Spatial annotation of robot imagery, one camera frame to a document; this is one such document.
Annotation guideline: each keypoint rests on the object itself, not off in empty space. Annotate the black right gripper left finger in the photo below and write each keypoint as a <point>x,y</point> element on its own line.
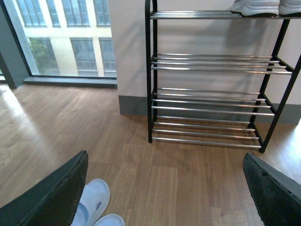
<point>51,202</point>

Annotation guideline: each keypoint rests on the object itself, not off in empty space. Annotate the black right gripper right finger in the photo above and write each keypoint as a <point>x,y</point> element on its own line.
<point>277,197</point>

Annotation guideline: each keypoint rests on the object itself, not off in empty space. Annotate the light blue slipper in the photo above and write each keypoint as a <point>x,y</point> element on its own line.
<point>110,220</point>
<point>93,202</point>

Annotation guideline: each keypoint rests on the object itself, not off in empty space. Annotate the grey knit sneaker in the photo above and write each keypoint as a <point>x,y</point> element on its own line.
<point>256,8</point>
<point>290,7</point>

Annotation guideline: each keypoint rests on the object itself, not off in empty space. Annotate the black metal shoe rack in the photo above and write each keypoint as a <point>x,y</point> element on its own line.
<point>233,118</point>

